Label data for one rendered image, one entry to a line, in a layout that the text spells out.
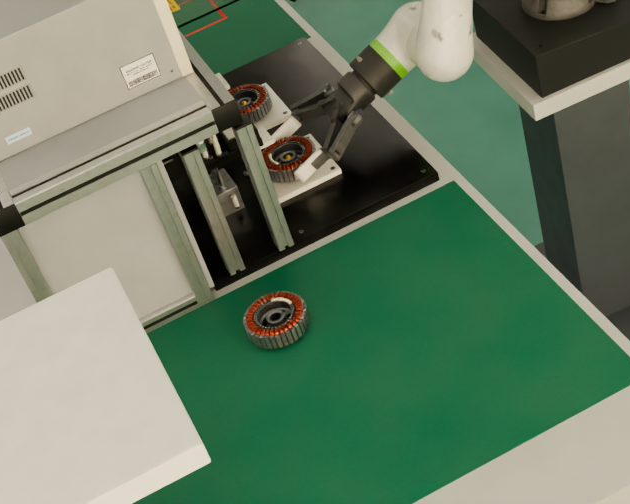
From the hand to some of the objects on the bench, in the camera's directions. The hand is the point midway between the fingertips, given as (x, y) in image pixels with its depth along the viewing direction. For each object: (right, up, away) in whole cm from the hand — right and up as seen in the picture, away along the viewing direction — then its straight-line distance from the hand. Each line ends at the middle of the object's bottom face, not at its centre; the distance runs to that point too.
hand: (289, 157), depth 244 cm
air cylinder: (-12, -9, 0) cm, 15 cm away
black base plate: (-5, +1, +13) cm, 14 cm away
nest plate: (-9, +10, +20) cm, 24 cm away
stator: (-1, -32, -27) cm, 41 cm away
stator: (0, -2, +2) cm, 2 cm away
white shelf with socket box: (-19, -71, -64) cm, 98 cm away
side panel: (-26, -33, -18) cm, 45 cm away
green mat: (-50, +26, +58) cm, 80 cm away
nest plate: (+1, -3, +2) cm, 4 cm away
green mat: (+2, -42, -39) cm, 58 cm away
